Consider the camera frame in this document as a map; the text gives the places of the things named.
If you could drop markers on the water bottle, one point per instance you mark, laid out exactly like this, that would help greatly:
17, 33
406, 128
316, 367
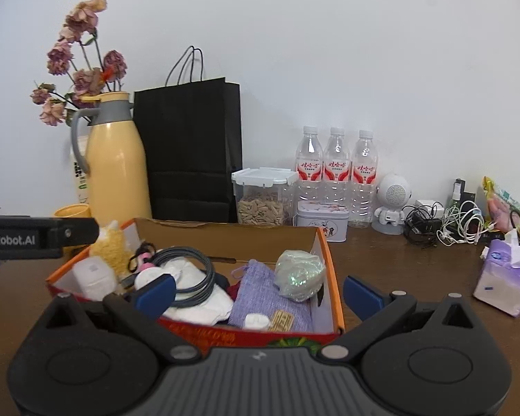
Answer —
365, 161
336, 167
309, 165

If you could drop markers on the red cardboard box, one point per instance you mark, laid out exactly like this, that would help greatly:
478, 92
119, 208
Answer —
231, 247

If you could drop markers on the left water bottle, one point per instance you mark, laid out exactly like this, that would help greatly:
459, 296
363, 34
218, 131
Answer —
309, 165

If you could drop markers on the clear food storage container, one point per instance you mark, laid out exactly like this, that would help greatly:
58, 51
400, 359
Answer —
265, 195

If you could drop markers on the black paper bag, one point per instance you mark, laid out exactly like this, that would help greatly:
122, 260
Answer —
192, 140

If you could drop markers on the dark blue zip case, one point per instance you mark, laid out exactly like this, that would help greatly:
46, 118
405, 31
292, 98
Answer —
221, 281

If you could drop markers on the yellow white plush toy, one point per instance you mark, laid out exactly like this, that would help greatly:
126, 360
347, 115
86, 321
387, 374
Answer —
112, 247

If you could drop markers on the small yellow eraser box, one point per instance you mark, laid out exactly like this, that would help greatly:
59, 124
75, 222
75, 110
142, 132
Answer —
281, 321

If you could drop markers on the white tin box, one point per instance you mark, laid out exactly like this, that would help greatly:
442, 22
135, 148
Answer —
332, 219

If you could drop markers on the iridescent plastic ball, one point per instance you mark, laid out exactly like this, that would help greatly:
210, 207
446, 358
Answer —
299, 275

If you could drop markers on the middle water bottle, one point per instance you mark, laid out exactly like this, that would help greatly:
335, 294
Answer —
336, 167

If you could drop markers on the white cotton swab box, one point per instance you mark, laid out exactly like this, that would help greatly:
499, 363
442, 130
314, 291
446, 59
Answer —
96, 279

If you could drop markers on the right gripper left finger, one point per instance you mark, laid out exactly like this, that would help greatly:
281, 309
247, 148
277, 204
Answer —
139, 312

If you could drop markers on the purple tissue pack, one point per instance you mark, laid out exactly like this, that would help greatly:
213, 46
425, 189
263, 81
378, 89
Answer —
499, 281

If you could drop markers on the snack packet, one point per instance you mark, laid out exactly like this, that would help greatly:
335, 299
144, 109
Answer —
503, 209

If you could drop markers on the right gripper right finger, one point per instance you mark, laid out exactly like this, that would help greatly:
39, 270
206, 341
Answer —
379, 315

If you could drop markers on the white robot toy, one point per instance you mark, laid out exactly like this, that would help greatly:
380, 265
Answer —
393, 193

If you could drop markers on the right water bottle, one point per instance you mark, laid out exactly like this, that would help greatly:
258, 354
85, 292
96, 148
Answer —
365, 161

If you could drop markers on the dried pink flower bouquet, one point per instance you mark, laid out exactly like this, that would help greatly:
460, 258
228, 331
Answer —
77, 57

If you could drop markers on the purple knit pouch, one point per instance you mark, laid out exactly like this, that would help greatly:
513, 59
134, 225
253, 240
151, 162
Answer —
258, 294

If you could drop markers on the yellow thermos jug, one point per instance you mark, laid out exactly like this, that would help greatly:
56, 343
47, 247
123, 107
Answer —
108, 148

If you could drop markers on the white milk carton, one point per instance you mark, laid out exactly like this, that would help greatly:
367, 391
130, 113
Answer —
80, 180

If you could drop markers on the white small bottle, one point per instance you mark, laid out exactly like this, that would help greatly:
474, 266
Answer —
256, 322

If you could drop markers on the red fabric rose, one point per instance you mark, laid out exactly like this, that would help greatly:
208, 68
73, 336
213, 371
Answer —
233, 290

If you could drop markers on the yellow mug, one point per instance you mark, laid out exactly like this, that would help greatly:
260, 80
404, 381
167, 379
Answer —
73, 211

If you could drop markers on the white jar lid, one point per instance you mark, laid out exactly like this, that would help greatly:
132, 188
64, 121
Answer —
146, 276

